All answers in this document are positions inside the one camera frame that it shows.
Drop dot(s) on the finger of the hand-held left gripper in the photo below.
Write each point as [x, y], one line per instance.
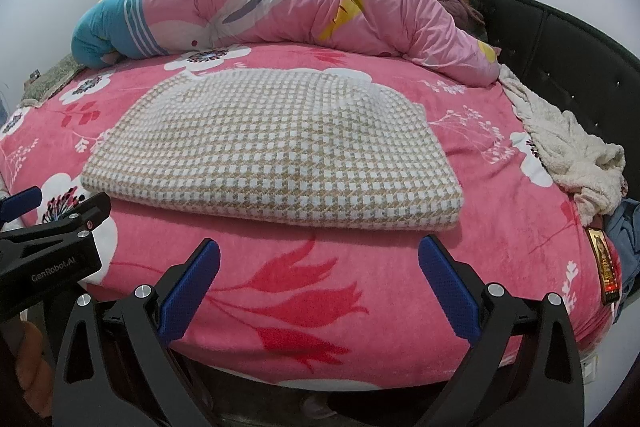
[20, 204]
[87, 212]

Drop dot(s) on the maroon cloth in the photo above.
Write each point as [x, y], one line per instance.
[462, 14]

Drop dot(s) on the beige white houndstooth coat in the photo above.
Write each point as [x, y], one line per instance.
[275, 147]

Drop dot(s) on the pink cartoon print quilt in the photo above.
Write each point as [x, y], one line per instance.
[300, 2]

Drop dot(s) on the white wall socket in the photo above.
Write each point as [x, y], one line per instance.
[590, 368]

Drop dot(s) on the pink floral bed blanket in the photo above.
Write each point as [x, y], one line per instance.
[400, 277]

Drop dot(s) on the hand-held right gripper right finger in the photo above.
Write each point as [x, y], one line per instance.
[450, 292]

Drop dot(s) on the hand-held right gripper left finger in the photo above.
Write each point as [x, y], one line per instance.
[190, 292]

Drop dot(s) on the red black flat packet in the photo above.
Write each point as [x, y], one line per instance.
[602, 264]

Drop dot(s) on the person's left hand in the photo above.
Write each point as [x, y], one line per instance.
[35, 367]

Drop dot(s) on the grey green mat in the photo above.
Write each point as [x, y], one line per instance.
[50, 79]

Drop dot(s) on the blue cloth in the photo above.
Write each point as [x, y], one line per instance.
[627, 237]

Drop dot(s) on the black padded headboard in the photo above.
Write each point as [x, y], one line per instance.
[560, 52]

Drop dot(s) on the white fluffy cloth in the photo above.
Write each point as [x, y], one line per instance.
[570, 147]

